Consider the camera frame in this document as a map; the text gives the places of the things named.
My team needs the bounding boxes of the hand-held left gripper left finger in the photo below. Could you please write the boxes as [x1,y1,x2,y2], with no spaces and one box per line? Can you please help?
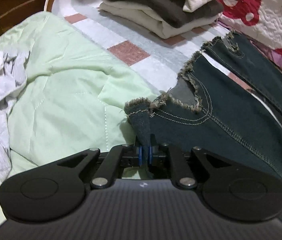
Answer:
[56,144,143,189]

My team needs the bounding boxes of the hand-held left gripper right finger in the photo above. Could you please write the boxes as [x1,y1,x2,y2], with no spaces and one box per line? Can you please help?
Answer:
[147,142,232,189]

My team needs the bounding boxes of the dark blue jeans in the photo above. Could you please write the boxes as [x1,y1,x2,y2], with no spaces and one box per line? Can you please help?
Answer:
[124,30,282,198]

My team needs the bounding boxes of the stack of folded clothes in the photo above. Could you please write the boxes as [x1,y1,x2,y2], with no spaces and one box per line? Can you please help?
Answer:
[103,0,224,28]

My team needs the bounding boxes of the light green quilt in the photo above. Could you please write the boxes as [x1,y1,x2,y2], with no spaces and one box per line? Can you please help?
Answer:
[0,12,161,233]

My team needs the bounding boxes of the checkered dog-print rug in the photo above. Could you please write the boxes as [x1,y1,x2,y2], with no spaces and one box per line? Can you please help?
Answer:
[45,0,282,133]

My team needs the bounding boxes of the white quilted bear-print blanket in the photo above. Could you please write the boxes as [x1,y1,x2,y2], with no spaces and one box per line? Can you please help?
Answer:
[216,0,282,98]

